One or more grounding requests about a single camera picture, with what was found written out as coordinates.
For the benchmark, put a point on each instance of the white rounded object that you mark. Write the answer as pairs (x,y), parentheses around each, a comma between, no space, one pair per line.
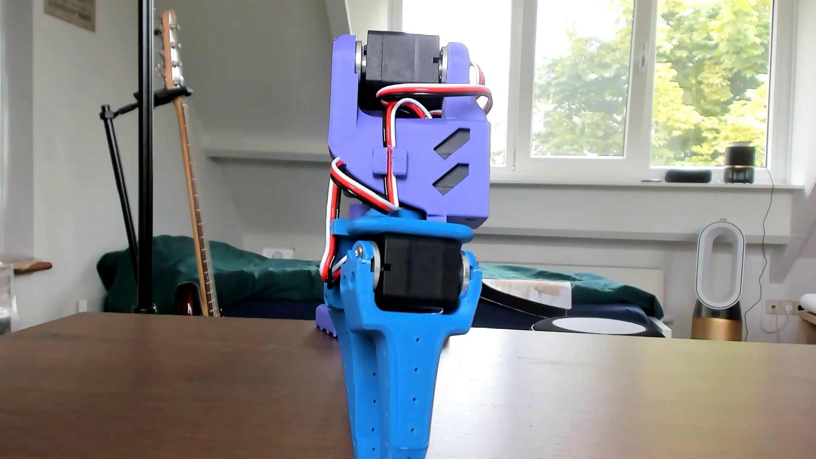
(809,302)

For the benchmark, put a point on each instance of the wooden wall shelf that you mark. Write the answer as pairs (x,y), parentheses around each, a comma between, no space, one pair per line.
(32,266)

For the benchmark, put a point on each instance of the red white black servo wiring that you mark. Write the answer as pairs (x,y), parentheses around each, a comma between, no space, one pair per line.
(389,146)

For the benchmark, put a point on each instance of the dark navy mattress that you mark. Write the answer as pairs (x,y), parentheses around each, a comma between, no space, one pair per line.
(510,315)

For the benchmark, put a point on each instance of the wooden side furniture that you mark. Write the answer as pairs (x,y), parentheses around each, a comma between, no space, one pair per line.
(808,328)

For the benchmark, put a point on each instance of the black guitar stand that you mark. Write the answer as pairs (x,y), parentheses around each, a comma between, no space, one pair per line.
(118,159)

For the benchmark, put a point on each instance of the white gold bladeless fan purifier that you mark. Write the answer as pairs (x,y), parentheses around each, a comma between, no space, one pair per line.
(717,322)

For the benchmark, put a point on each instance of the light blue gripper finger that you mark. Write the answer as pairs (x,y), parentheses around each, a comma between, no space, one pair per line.
(395,382)

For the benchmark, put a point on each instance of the white double wall outlet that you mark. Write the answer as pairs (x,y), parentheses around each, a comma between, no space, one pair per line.
(781,306)

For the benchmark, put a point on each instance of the purple robot arm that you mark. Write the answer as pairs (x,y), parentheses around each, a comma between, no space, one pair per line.
(357,166)

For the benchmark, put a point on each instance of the black cylindrical speaker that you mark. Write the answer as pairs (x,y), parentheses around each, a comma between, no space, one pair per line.
(739,159)

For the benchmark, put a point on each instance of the framed wall picture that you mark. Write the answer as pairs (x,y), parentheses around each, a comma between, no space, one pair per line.
(70,11)

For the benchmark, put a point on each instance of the wooden neck electric guitar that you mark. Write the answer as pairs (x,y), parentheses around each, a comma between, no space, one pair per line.
(191,191)

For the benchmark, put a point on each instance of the round black white-topped tray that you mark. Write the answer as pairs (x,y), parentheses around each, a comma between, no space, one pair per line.
(598,326)

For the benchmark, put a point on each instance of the blue gripper body black servo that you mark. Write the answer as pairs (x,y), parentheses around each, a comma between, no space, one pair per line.
(418,274)

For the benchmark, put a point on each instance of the black vertical stand pole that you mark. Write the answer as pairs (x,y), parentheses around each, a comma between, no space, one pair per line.
(146,159)

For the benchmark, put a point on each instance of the white wall socket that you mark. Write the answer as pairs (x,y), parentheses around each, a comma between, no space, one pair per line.
(278,253)

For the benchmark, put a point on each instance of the flat black oval speaker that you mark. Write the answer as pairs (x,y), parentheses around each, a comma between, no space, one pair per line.
(688,176)

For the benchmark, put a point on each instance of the clear glass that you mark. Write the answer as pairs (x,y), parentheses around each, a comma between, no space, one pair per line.
(5,299)

